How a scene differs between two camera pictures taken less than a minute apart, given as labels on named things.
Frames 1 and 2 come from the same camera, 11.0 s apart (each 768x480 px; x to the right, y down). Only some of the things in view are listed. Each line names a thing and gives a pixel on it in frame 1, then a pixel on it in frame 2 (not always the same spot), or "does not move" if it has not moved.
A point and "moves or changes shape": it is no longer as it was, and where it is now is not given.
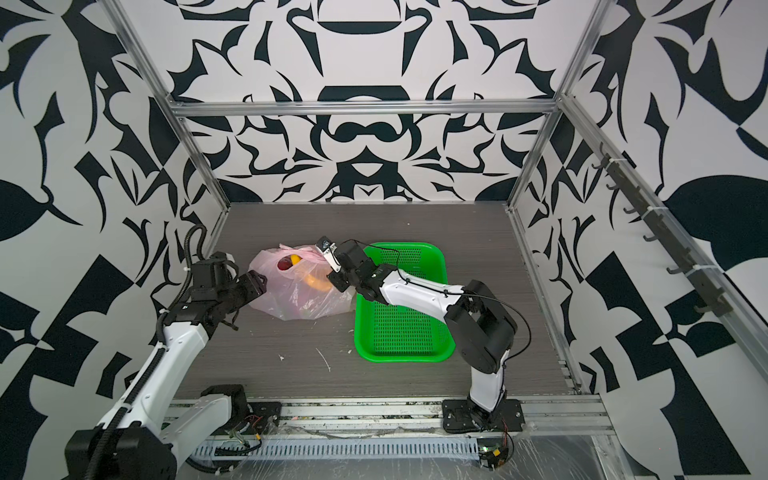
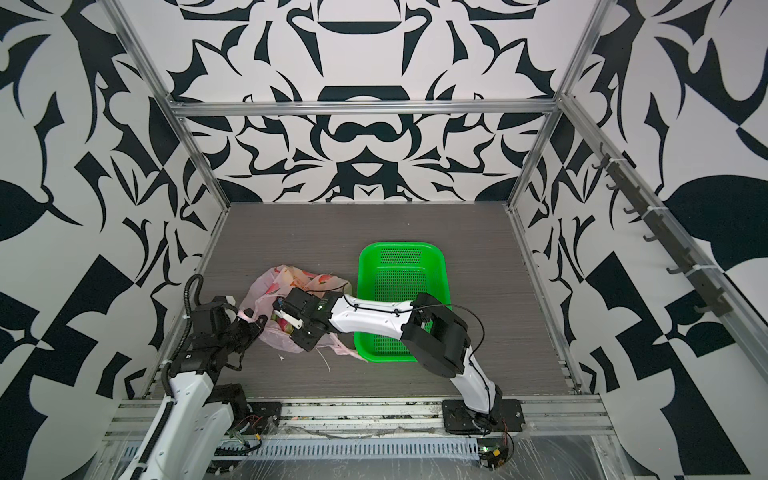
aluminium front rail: (406, 420) does not move
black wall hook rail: (715, 302) does not move
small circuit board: (492, 451) does not move
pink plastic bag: (297, 285) moves or changes shape
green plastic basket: (386, 333) does not move
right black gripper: (336, 279) -> (303, 343)
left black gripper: (252, 283) -> (253, 327)
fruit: (312, 281) -> (284, 325)
